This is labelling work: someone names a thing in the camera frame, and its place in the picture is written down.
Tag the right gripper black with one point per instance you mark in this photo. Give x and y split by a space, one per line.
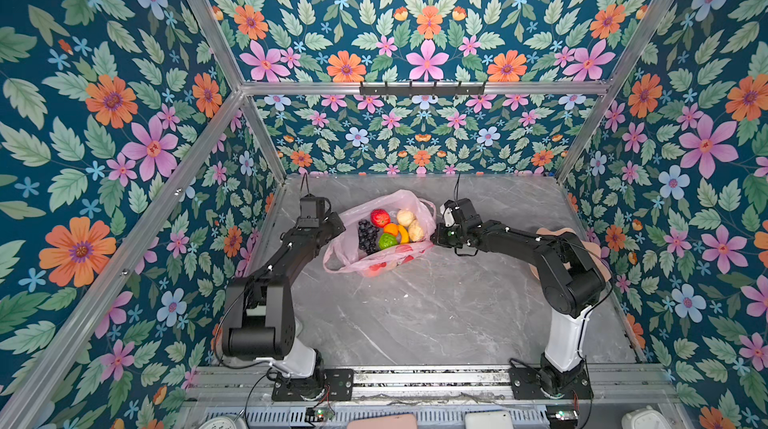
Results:
439 239

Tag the pink plastic bag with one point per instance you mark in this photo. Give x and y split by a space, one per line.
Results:
344 254

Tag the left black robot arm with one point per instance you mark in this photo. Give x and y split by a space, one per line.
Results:
259 322

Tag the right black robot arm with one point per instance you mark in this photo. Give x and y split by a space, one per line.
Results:
572 277

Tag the beige fake potato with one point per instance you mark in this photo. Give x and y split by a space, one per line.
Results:
415 231

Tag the yellow fake banana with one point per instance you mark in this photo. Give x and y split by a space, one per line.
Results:
403 234

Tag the pale round fake fruit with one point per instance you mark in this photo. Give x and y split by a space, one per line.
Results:
405 218

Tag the orange fake fruit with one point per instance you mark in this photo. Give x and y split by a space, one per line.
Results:
392 229

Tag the green fake custard apple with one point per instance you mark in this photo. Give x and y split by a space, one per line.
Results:
387 241

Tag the red fake fruit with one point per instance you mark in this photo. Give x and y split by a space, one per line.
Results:
380 218

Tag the dark purple fake grapes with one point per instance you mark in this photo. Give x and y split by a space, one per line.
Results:
368 236

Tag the pink flower-shaped plate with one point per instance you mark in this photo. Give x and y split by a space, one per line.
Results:
592 249

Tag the white box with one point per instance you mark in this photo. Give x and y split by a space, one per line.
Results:
498 419

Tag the white round device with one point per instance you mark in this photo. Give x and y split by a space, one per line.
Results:
645 418

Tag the white clock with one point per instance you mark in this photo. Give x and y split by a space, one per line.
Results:
224 422

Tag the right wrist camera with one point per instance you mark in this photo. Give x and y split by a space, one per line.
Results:
460 213

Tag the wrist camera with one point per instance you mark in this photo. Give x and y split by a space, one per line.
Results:
460 213
313 211

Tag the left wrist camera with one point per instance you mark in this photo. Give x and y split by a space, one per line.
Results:
313 211

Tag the black hook rail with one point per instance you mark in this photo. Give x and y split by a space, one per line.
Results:
411 88

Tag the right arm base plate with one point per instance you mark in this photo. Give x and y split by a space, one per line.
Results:
528 383

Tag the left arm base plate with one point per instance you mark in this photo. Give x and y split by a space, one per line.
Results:
335 384

